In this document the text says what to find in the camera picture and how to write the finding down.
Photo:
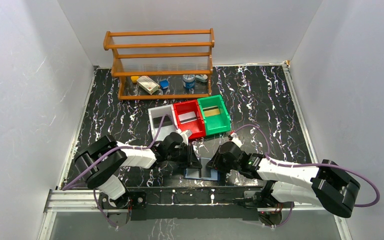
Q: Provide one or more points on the yellow small object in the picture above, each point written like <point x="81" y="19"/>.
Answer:
<point x="134" y="78"/>

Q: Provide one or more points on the black card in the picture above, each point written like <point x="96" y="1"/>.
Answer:
<point x="164" y="121"/>

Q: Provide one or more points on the grey tape dispenser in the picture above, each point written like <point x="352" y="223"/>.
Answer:
<point x="203" y="78"/>

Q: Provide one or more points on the green plastic bin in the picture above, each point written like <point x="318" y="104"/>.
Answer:
<point x="218" y="123"/>

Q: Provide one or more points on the blue round tin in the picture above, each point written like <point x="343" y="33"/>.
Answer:
<point x="189" y="81"/>

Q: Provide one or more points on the wooden shelf rack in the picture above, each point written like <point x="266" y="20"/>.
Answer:
<point x="160" y="53"/>

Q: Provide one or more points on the white plastic bin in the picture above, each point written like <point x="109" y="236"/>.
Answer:
<point x="161" y="111"/>

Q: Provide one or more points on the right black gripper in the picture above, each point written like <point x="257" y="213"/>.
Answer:
<point x="214" y="162"/>

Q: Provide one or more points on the red plastic bin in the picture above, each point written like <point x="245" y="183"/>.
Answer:
<point x="197" y="127"/>

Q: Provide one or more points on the white red small box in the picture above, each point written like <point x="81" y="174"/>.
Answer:
<point x="147" y="84"/>

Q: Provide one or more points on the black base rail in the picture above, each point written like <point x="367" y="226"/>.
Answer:
<point x="249" y="203"/>

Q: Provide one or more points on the blue small cube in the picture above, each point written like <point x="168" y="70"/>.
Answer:
<point x="164" y="84"/>

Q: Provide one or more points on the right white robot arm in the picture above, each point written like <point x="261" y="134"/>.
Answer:
<point x="324" y="185"/>

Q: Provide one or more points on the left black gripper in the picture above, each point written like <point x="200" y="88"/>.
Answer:
<point x="191" y="160"/>

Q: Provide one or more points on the white card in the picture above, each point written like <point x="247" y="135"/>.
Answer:
<point x="187" y="117"/>

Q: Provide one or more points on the navy blue card holder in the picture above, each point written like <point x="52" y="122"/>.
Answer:
<point x="205" y="173"/>

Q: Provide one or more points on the gold card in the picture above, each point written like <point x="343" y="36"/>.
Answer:
<point x="211" y="111"/>

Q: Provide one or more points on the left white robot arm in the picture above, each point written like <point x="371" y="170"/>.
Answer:
<point x="98" y="163"/>

